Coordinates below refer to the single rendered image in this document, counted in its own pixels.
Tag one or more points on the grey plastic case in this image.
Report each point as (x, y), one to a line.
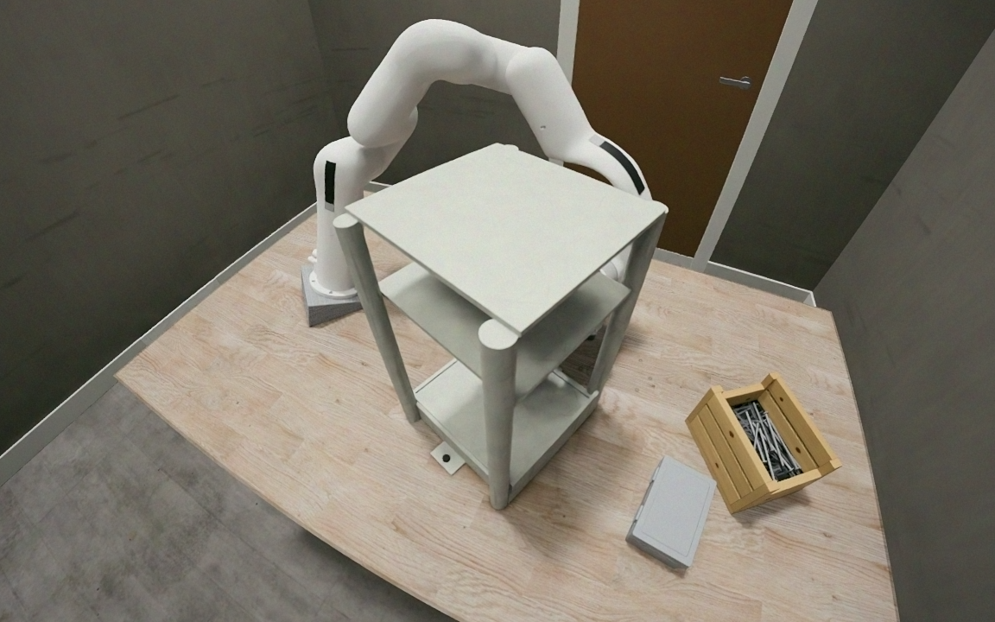
(669, 524)

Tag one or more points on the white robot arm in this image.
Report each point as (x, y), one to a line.
(438, 49)

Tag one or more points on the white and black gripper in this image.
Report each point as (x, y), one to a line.
(593, 334)

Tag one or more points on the pale grey shelving unit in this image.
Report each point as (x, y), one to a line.
(502, 238)

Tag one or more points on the light wooden crate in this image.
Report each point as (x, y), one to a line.
(779, 429)

